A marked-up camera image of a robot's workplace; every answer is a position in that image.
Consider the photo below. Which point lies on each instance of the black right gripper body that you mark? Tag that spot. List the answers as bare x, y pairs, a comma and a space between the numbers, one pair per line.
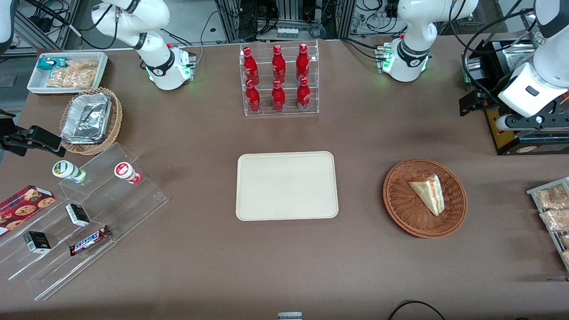
17, 138

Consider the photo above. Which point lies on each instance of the triangular sandwich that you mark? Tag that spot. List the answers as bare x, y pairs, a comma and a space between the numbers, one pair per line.
430, 193

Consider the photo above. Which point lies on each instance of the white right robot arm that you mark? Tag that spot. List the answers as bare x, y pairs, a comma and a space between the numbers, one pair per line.
161, 66

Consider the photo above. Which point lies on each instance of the grey snack tray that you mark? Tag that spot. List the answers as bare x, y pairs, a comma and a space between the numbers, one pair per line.
535, 192

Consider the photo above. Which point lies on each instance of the oval brown wicker basket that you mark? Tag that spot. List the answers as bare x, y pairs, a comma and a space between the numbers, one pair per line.
116, 113

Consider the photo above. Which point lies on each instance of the round brown wicker basket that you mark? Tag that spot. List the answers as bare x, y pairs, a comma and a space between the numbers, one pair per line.
400, 200

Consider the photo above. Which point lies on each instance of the beige plastic tray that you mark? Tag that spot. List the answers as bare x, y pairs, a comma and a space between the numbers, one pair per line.
286, 186

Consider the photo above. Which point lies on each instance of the black yellow control box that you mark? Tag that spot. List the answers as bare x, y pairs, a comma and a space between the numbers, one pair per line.
500, 129

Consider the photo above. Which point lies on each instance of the green lidded white cup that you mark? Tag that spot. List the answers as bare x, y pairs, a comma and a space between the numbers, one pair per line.
67, 170

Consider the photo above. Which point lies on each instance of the silver foil container stack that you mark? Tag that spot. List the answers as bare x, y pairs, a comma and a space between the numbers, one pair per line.
86, 118

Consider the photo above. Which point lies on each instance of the white rectangular bin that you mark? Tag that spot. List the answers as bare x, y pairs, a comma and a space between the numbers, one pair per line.
35, 82

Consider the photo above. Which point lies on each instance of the red cookie box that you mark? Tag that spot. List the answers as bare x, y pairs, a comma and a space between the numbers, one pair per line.
24, 206

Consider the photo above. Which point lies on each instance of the clear bag of chips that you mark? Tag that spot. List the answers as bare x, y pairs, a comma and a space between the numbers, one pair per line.
75, 74

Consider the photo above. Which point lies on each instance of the green snack packet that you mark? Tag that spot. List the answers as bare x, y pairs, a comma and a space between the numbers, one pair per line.
50, 63

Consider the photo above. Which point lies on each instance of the clear bag of crackers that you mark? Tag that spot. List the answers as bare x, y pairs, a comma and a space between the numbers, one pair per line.
551, 196
555, 220

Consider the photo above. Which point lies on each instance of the small black white box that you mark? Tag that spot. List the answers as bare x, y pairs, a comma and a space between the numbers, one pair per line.
78, 214
37, 242

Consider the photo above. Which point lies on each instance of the red lidded white cup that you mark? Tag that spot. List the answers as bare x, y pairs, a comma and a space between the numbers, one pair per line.
125, 171

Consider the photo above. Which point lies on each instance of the snickers chocolate bar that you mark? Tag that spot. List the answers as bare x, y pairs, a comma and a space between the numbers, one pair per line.
89, 240

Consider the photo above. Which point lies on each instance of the clear acrylic stepped display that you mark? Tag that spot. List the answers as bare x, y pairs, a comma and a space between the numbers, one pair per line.
133, 209

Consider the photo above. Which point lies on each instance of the red cola bottle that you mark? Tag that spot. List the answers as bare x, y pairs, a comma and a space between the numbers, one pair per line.
303, 95
250, 66
278, 98
253, 98
302, 63
278, 64

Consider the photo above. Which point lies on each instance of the clear acrylic bottle rack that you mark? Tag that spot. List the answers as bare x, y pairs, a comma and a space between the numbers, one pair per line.
289, 71

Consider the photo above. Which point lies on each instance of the white power strip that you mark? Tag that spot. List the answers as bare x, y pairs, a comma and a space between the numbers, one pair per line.
290, 32

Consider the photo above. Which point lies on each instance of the aluminium frame rack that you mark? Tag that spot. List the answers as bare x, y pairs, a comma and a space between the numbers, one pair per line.
231, 20

